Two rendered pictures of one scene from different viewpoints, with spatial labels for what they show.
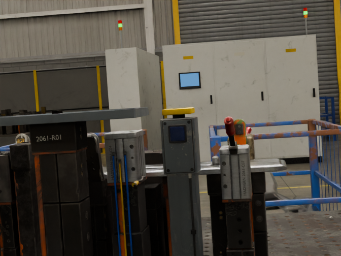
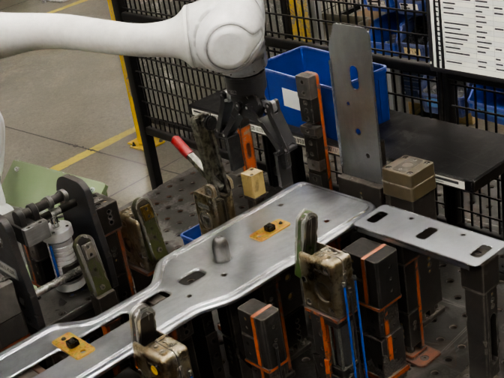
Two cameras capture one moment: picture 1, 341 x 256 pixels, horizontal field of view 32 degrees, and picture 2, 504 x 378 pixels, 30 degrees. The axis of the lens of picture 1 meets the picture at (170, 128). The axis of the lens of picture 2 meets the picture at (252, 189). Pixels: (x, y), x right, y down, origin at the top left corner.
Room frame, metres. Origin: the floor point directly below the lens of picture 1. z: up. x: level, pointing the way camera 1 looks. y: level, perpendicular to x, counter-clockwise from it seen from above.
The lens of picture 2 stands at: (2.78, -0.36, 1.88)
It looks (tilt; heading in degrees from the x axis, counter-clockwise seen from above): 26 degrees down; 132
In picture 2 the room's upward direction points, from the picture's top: 9 degrees counter-clockwise
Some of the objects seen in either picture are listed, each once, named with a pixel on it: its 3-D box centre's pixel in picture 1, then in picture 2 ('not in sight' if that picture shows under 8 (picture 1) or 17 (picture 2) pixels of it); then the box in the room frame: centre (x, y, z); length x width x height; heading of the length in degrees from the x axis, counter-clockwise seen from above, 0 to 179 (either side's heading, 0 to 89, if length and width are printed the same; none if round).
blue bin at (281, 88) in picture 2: not in sight; (320, 91); (1.52, 1.34, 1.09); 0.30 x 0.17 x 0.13; 165
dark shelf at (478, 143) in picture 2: not in sight; (341, 126); (1.58, 1.33, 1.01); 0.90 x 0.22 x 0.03; 171
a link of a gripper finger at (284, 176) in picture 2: not in sight; (283, 167); (1.77, 0.86, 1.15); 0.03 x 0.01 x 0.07; 81
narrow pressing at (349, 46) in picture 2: not in sight; (355, 105); (1.76, 1.13, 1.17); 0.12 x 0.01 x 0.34; 171
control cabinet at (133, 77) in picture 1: (137, 96); not in sight; (10.64, 0.56, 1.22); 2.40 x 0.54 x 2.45; 172
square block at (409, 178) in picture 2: not in sight; (414, 241); (1.88, 1.12, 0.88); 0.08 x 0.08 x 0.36; 81
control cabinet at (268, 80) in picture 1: (240, 89); not in sight; (9.58, -1.17, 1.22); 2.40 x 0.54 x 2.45; 86
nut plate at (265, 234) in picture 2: not in sight; (269, 228); (1.71, 0.87, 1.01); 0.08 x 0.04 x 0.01; 81
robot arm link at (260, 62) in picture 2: not in sight; (241, 55); (1.70, 0.87, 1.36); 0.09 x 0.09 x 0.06
